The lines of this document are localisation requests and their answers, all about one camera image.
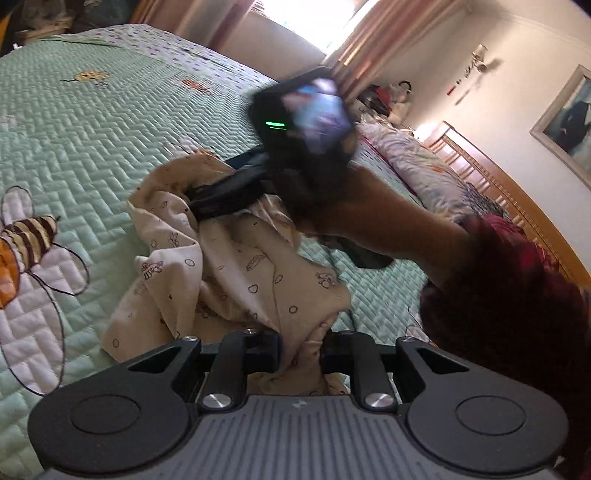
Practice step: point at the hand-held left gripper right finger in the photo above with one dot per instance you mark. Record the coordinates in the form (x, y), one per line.
(337, 354)

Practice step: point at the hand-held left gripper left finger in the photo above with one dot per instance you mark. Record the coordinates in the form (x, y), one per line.
(258, 351)

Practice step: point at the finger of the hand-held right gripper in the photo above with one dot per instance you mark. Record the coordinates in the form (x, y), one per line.
(247, 160)
(226, 194)

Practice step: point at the cream printed pants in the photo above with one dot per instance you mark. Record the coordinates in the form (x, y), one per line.
(240, 277)

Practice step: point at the person's right forearm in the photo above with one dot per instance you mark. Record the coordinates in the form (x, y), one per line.
(485, 281)

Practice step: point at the person's right hand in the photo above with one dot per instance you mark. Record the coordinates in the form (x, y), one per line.
(355, 207)

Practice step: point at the pile of bags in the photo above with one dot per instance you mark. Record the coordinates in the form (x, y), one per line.
(390, 99)

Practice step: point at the window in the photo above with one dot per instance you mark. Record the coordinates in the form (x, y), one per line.
(300, 23)

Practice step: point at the floral pillow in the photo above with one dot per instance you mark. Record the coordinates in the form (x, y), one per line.
(415, 166)

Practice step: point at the green quilted bedspread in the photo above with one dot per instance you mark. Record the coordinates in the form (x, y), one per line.
(92, 120)

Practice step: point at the wooden headboard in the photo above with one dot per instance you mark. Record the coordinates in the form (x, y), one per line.
(517, 198)

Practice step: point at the framed picture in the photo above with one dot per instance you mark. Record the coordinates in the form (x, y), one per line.
(565, 124)

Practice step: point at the red wall ornament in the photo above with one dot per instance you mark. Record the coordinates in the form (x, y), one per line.
(455, 87)

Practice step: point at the wall lamp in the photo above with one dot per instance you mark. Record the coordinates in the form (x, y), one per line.
(482, 57)

